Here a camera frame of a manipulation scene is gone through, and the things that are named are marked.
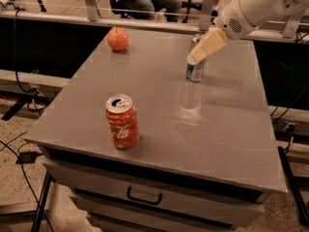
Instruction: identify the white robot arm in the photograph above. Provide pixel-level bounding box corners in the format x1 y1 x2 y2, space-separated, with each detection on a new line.
186 0 309 65

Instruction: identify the grey lower drawer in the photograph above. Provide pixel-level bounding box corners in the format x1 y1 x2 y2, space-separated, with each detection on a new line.
69 191 239 232

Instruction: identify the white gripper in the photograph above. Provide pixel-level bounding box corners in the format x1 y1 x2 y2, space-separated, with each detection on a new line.
186 0 257 65

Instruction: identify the grey top drawer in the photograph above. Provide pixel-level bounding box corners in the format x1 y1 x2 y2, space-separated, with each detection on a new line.
43 159 264 228

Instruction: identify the black floor cable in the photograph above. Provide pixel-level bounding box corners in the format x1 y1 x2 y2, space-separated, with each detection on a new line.
0 130 56 232

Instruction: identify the black drawer handle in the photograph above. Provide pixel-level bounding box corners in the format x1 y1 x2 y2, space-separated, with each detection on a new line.
126 187 163 206

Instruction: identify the standing person's leg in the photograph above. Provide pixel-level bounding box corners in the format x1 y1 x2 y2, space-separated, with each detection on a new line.
211 0 220 24

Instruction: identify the black power adapter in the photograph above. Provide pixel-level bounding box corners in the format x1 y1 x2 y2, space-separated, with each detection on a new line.
15 152 42 164

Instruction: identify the metal railing frame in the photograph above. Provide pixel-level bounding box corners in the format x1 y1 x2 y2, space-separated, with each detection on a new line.
0 0 309 44

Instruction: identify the silver blue redbull can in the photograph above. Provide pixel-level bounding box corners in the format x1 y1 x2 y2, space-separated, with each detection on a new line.
186 34 206 82

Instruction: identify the black table leg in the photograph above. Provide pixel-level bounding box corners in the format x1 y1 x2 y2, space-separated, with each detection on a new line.
31 172 52 232

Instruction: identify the black hanging cable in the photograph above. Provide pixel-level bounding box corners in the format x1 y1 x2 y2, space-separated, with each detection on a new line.
12 7 49 114

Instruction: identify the seated person in jeans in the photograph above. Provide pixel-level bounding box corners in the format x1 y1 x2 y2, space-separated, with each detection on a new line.
125 0 182 22

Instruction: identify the red apple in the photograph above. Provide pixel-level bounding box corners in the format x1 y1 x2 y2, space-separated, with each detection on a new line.
107 27 128 51

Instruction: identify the grey drawer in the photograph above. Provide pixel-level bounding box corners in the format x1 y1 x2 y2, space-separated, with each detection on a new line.
69 191 239 232
43 159 264 228

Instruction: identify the red coca-cola can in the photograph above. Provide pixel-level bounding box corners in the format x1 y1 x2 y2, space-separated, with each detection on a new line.
105 94 139 149

